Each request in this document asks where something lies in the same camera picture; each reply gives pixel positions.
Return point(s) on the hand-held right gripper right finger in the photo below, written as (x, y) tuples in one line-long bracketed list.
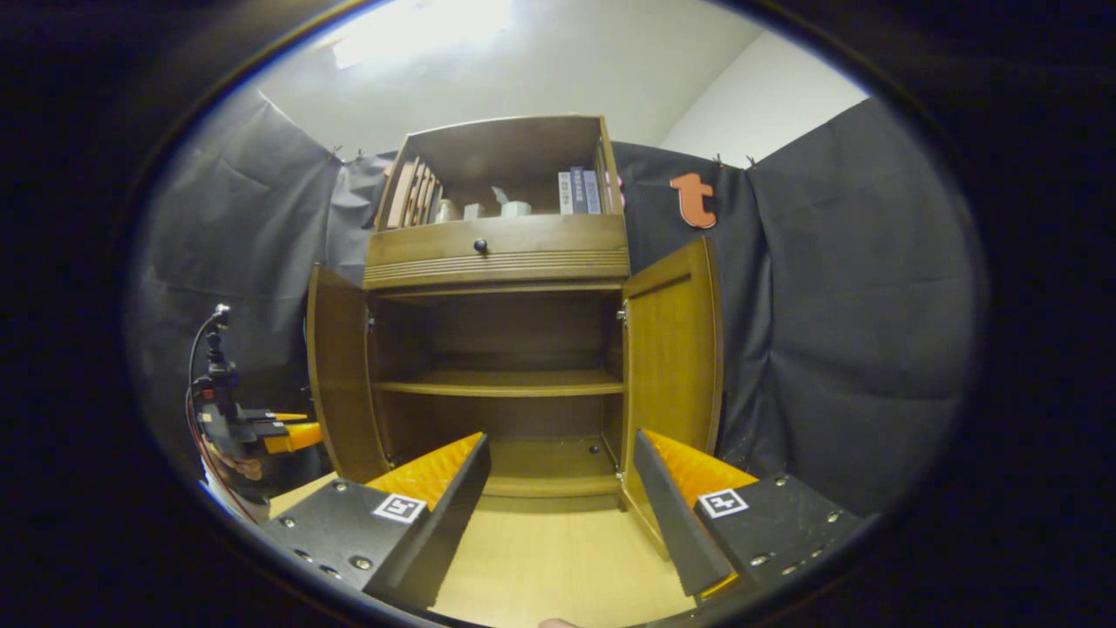
[(676, 523)]

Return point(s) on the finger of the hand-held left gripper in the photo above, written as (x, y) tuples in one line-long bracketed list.
[(296, 438), (261, 415)]

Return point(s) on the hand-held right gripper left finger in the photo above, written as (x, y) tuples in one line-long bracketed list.
[(449, 515)]

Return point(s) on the wooden shoe cabinet door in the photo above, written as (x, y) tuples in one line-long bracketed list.
[(671, 349), (340, 375)]

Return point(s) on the wooden double-door shoe cabinet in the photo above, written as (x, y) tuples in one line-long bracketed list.
[(506, 384)]

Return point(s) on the black backdrop cloth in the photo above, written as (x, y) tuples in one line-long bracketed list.
[(828, 305)]

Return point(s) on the small glass jar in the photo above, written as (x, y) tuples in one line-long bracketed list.
[(446, 211)]

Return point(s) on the small pale box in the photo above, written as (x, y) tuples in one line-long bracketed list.
[(473, 212)]

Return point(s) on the wooden drawer with black knob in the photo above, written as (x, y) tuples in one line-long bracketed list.
[(540, 240)]

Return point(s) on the white cup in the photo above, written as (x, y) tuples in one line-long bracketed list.
[(517, 209)]

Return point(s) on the small pale utensil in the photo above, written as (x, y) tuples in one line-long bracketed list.
[(500, 195)]

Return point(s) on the light blue book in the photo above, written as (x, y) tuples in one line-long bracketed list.
[(593, 192)]

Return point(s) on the white book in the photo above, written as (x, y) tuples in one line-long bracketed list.
[(564, 192)]

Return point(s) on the dark blue book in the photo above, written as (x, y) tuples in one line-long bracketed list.
[(577, 190)]

